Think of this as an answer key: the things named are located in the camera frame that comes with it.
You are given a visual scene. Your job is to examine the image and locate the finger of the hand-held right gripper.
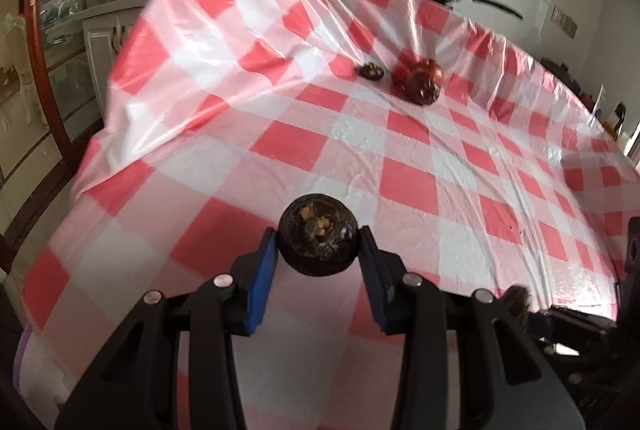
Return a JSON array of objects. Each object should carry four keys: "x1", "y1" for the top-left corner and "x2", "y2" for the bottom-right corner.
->
[{"x1": 527, "y1": 305, "x2": 619, "y2": 352}]

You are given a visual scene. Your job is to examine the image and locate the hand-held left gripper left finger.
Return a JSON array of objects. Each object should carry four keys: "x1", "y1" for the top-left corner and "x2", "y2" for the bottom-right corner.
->
[{"x1": 52, "y1": 225, "x2": 278, "y2": 430}]

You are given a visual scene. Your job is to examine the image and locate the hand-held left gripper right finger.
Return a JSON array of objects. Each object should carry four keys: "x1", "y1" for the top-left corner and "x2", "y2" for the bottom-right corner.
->
[{"x1": 357, "y1": 225, "x2": 586, "y2": 430}]

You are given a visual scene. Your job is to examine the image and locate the red white checkered tablecloth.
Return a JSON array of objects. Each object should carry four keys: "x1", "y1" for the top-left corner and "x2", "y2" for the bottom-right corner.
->
[{"x1": 15, "y1": 0, "x2": 640, "y2": 430}]

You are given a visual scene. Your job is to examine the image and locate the white cabinet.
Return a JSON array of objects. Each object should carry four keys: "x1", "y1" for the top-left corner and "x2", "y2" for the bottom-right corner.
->
[{"x1": 81, "y1": 0, "x2": 153, "y2": 66}]

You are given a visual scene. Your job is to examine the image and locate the wooden glass door cabinet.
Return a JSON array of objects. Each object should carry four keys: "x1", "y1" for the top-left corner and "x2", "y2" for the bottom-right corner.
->
[{"x1": 0, "y1": 0, "x2": 168, "y2": 191}]

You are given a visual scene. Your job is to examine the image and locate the white wall switch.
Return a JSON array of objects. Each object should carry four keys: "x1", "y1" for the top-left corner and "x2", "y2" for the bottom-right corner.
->
[{"x1": 551, "y1": 5, "x2": 579, "y2": 37}]

